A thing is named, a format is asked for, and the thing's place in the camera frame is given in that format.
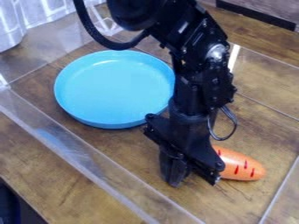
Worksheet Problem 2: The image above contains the black braided cable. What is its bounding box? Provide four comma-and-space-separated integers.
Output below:
70, 0, 153, 52

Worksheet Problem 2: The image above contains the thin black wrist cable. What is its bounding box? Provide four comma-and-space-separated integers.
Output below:
205, 104, 238, 142

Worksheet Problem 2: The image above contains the orange toy carrot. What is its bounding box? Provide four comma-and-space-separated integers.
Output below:
212, 145, 266, 181

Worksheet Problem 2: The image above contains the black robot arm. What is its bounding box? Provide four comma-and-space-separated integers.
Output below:
106, 0, 236, 186

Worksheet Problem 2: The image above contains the clear acrylic enclosure wall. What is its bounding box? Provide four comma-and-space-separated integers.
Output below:
0, 74, 299, 224

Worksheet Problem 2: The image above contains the blue round tray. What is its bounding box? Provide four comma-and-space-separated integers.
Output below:
53, 50, 173, 129

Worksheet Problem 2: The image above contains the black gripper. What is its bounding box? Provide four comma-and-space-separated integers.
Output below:
144, 100, 225, 187

